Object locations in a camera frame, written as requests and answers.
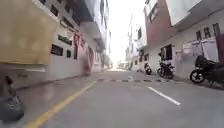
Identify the black and white speed bump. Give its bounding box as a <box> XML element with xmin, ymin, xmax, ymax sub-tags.
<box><xmin>96</xmin><ymin>78</ymin><xmax>178</xmax><ymax>84</ymax></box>

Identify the row of distant buildings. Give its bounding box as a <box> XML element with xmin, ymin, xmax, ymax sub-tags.
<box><xmin>124</xmin><ymin>13</ymin><xmax>148</xmax><ymax>72</ymax></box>

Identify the scooter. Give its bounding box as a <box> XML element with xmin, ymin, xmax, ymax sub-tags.
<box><xmin>143</xmin><ymin>62</ymin><xmax>153</xmax><ymax>76</ymax></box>

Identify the white building with dark signs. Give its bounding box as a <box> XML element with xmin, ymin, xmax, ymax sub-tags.
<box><xmin>31</xmin><ymin>0</ymin><xmax>111</xmax><ymax>82</ymax></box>

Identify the black motorcycle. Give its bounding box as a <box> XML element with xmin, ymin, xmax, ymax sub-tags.
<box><xmin>156</xmin><ymin>52</ymin><xmax>176</xmax><ymax>80</ymax></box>
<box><xmin>189</xmin><ymin>54</ymin><xmax>224</xmax><ymax>86</ymax></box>

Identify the red brick and white building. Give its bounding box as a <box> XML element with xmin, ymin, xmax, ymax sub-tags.
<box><xmin>142</xmin><ymin>0</ymin><xmax>224</xmax><ymax>80</ymax></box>

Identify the yellow truck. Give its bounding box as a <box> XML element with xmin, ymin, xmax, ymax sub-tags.
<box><xmin>0</xmin><ymin>0</ymin><xmax>60</xmax><ymax>124</ymax></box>

